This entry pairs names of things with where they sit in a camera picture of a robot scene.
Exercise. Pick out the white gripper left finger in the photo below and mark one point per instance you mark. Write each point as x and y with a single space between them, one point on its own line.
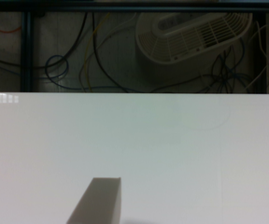
100 203

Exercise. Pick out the white plastic fan heater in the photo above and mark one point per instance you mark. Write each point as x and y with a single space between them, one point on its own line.
171 45

